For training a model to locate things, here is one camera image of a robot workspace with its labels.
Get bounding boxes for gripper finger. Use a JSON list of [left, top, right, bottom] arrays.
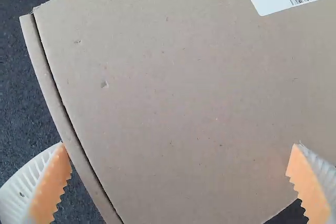
[[0, 142, 72, 224], [285, 141, 336, 224]]

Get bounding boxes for cardboard box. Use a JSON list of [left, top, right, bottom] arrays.
[[18, 0, 336, 224]]

